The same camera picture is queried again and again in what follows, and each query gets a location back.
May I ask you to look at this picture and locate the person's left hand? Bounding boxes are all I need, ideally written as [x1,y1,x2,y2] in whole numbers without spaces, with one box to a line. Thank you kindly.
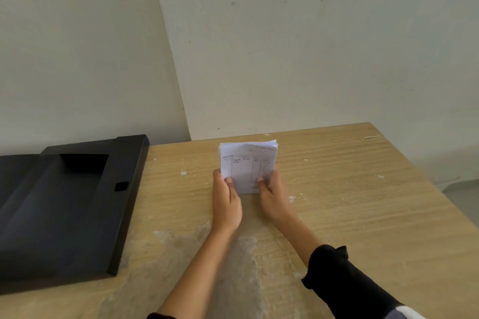
[212,168,243,235]

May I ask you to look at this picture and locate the person's right hand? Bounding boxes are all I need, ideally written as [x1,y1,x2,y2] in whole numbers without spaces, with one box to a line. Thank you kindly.
[256,166,297,234]

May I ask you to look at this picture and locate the white paper sheets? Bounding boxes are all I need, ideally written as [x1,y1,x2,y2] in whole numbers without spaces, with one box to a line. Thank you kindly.
[219,139,279,195]

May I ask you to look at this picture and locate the person's right forearm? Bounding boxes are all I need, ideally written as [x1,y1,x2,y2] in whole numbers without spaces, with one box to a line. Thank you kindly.
[281,214,427,319]

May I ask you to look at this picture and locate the person's left forearm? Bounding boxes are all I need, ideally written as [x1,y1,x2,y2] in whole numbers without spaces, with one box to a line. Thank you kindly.
[147,226,240,319]

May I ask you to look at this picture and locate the black tray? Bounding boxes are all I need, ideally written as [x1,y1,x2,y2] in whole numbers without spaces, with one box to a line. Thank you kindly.
[0,134,150,296]

